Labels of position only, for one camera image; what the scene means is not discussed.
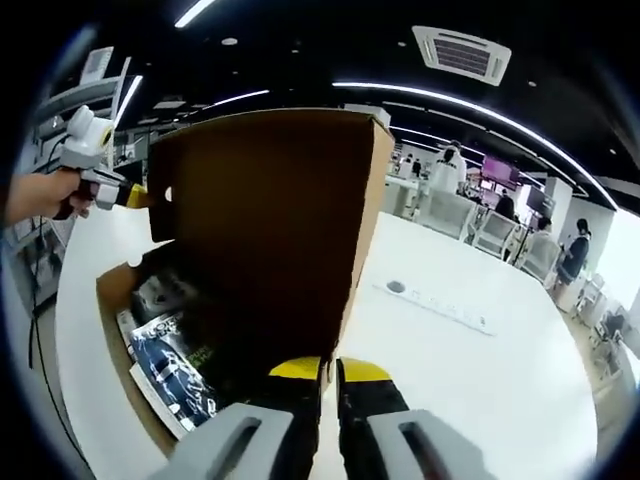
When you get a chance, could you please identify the curved ceiling light strip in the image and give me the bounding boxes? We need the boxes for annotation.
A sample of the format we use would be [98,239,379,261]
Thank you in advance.
[174,0,216,29]
[332,82,616,209]

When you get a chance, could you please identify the purple wall screen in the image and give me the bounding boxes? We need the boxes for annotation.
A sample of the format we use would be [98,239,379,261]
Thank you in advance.
[482,154,521,184]

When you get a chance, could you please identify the row of white office chairs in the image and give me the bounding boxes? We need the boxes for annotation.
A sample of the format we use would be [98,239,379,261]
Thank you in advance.
[424,189,561,281]

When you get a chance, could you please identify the ceiling air conditioner vent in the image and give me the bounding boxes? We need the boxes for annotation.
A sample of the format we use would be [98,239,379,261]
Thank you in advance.
[412,25,512,87]

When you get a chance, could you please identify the brown cardboard shoe box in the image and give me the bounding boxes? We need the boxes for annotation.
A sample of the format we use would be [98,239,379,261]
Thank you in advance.
[95,108,396,456]

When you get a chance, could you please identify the white table socket panel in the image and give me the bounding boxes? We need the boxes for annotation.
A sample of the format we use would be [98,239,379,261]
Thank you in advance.
[372,278,496,337]

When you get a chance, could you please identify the grey black packet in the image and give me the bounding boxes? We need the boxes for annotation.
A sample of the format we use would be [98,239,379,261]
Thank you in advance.
[130,269,201,324]

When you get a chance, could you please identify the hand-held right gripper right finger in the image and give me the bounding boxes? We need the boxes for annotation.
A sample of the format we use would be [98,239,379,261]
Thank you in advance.
[335,357,496,480]

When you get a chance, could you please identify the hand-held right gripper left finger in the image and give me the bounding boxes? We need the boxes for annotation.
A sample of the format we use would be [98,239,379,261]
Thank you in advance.
[149,355,324,480]

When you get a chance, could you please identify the dark blue lightning print packet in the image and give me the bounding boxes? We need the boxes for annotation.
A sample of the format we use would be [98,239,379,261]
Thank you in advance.
[127,312,221,431]

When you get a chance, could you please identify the dark packet green print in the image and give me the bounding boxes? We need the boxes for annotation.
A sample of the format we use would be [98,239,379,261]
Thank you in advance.
[184,339,236,391]

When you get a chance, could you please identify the person's left hand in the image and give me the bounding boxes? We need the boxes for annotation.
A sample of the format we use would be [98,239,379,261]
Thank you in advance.
[44,167,94,221]

